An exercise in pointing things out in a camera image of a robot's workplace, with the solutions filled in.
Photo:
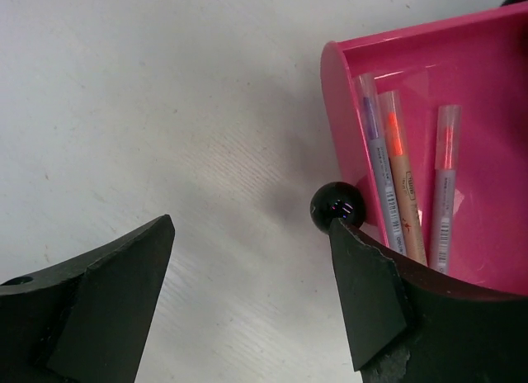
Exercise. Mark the orange slim highlighter pen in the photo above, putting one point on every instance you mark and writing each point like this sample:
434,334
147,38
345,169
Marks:
392,117

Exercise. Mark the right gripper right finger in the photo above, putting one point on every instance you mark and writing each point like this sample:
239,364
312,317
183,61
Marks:
407,323

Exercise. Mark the purple red-tip pen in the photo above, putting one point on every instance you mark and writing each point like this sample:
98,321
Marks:
446,163

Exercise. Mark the purple slim highlighter pen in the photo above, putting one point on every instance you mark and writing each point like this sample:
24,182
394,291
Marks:
379,160

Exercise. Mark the black pink drawer organizer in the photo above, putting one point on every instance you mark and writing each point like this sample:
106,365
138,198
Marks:
478,62

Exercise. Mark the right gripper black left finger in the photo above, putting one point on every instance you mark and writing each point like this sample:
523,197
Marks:
86,319

